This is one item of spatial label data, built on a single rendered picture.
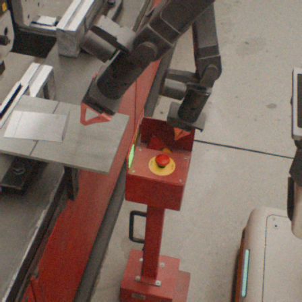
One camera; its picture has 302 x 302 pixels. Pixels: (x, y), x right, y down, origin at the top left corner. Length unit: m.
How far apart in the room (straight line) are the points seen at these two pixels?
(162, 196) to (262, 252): 0.59
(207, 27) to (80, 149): 0.41
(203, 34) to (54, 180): 0.49
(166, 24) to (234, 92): 2.04
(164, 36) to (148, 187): 0.59
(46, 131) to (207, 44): 0.43
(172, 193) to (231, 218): 0.93
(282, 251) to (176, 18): 1.20
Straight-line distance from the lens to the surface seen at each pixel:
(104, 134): 1.09
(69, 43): 1.50
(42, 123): 1.13
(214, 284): 2.04
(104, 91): 0.95
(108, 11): 1.69
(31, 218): 1.12
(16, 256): 1.07
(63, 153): 1.06
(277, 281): 1.78
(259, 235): 1.86
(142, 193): 1.35
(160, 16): 0.82
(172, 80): 1.22
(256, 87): 2.91
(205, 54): 1.20
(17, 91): 1.24
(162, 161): 1.30
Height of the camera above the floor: 1.77
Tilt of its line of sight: 47 degrees down
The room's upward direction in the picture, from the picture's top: 4 degrees clockwise
